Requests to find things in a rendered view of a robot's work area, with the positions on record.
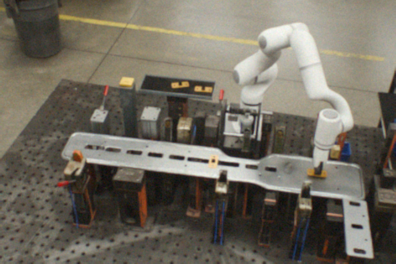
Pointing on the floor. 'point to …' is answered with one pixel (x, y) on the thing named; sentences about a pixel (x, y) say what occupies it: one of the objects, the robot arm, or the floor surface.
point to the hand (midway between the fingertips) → (318, 169)
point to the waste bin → (33, 8)
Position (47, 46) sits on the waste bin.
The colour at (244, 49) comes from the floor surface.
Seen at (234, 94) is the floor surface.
